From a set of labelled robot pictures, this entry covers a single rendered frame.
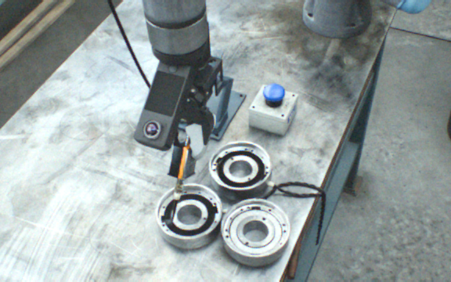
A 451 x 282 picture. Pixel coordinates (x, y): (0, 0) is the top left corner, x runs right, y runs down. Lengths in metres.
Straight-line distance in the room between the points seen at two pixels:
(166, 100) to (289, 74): 0.50
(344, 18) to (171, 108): 0.63
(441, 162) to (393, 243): 0.40
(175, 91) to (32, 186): 0.42
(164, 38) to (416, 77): 1.84
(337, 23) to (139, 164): 0.52
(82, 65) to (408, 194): 1.22
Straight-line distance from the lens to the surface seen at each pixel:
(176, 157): 0.85
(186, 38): 0.69
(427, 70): 2.50
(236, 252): 0.87
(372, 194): 2.01
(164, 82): 0.73
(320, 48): 1.25
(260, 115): 1.04
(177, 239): 0.89
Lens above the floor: 1.58
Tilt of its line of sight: 48 degrees down
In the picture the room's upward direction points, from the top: 3 degrees counter-clockwise
